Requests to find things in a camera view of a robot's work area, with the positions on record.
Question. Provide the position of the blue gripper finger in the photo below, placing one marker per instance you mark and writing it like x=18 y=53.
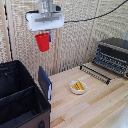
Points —
x=50 y=37

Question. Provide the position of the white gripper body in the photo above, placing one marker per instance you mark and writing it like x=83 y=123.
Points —
x=45 y=21

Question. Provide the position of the red plastic cup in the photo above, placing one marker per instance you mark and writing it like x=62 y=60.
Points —
x=42 y=42

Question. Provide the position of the black fabric storage box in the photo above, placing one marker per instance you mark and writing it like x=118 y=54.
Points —
x=18 y=96

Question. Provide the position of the woven folding screen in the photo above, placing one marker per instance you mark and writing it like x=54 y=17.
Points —
x=76 y=43

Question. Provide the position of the dark blue flat book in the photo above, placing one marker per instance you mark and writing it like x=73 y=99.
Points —
x=44 y=82

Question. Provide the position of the yellow food pieces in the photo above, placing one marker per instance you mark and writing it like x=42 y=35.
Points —
x=78 y=86

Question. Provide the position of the white round bowl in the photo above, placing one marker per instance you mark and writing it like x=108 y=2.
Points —
x=78 y=87

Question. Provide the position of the black toaster oven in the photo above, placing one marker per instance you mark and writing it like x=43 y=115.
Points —
x=112 y=56

